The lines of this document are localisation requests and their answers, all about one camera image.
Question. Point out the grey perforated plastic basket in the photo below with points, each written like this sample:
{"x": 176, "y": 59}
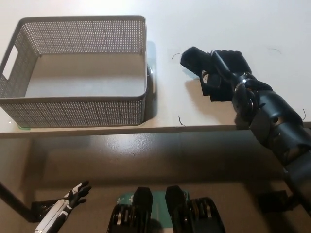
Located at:
{"x": 73, "y": 111}

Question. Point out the black table leg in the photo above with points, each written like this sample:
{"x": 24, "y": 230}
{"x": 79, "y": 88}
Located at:
{"x": 14, "y": 201}

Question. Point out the dark black right robot hand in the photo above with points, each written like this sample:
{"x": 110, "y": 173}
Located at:
{"x": 239, "y": 77}

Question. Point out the black ribbed robot body block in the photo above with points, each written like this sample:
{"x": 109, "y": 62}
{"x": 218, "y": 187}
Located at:
{"x": 143, "y": 201}
{"x": 179, "y": 204}

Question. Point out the black fabric pencil case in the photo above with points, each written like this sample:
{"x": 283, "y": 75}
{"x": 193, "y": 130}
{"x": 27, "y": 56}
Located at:
{"x": 192, "y": 58}

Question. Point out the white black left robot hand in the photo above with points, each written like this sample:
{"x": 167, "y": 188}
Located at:
{"x": 60, "y": 206}

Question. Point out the black tape patch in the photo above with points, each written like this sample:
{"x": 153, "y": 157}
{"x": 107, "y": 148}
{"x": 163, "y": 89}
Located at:
{"x": 218, "y": 93}

